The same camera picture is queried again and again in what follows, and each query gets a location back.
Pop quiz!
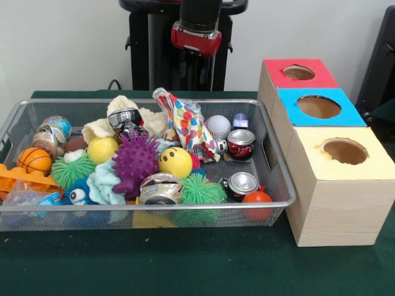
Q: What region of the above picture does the dark green table cloth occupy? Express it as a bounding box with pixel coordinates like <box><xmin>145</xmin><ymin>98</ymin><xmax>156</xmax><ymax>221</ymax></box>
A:
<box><xmin>370</xmin><ymin>97</ymin><xmax>395</xmax><ymax>124</ymax></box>
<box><xmin>0</xmin><ymin>89</ymin><xmax>395</xmax><ymax>296</ymax></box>

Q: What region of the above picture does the red ball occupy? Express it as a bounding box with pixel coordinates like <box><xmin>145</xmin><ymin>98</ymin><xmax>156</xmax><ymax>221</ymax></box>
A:
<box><xmin>241</xmin><ymin>191</ymin><xmax>273</xmax><ymax>221</ymax></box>

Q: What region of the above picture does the black chair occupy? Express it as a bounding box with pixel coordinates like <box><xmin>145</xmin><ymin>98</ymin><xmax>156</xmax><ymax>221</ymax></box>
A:
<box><xmin>354</xmin><ymin>5</ymin><xmax>395</xmax><ymax>107</ymax></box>

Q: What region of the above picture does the purple toy block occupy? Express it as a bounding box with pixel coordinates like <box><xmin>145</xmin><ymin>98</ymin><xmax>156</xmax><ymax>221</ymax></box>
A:
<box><xmin>231</xmin><ymin>113</ymin><xmax>249</xmax><ymax>131</ymax></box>

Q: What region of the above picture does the white cloth with coloured dots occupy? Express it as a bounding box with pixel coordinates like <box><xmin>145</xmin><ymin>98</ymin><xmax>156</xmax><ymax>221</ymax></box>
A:
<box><xmin>152</xmin><ymin>87</ymin><xmax>222</xmax><ymax>163</ymax></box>

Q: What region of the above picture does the orange basketball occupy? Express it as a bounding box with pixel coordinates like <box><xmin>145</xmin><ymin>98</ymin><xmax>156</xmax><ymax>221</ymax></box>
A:
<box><xmin>17</xmin><ymin>147</ymin><xmax>53</xmax><ymax>176</ymax></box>

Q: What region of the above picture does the crushed red can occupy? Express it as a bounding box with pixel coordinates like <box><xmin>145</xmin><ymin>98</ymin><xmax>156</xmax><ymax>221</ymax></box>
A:
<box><xmin>227</xmin><ymin>128</ymin><xmax>257</xmax><ymax>161</ymax></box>

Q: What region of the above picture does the crushed black can silver lid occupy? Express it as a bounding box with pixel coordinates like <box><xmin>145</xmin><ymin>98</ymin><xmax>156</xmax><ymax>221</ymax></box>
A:
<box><xmin>227</xmin><ymin>171</ymin><xmax>262</xmax><ymax>203</ymax></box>

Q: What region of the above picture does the silver mesh bin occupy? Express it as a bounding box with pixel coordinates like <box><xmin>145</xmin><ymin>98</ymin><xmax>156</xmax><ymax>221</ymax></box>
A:
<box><xmin>0</xmin><ymin>97</ymin><xmax>299</xmax><ymax>232</ymax></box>

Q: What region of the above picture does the yellow smiley ball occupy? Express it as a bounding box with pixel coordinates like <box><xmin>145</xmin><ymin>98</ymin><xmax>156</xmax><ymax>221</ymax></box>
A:
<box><xmin>157</xmin><ymin>146</ymin><xmax>194</xmax><ymax>179</ymax></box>

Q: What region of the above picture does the purple spiky rubber toy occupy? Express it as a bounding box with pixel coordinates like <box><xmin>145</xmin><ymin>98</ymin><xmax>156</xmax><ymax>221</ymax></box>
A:
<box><xmin>110</xmin><ymin>131</ymin><xmax>160</xmax><ymax>200</ymax></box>

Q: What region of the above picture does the white baseball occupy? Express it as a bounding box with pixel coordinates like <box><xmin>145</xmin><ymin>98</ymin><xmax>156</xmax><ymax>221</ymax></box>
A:
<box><xmin>205</xmin><ymin>115</ymin><xmax>232</xmax><ymax>136</ymax></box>

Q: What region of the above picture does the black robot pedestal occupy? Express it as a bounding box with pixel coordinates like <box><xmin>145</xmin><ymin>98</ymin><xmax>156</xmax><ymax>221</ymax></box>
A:
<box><xmin>118</xmin><ymin>0</ymin><xmax>249</xmax><ymax>92</ymax></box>

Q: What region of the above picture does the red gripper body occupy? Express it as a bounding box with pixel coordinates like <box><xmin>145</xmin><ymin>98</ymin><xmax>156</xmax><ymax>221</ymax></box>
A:
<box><xmin>170</xmin><ymin>20</ymin><xmax>223</xmax><ymax>58</ymax></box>

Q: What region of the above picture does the wooden box with three holes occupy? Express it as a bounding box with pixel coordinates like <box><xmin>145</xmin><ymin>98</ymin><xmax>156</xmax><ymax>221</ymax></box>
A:
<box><xmin>257</xmin><ymin>58</ymin><xmax>395</xmax><ymax>247</ymax></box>

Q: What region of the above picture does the green stringy puffer ball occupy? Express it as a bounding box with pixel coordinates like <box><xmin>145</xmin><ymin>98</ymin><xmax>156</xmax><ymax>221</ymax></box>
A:
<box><xmin>178</xmin><ymin>172</ymin><xmax>228</xmax><ymax>205</ymax></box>

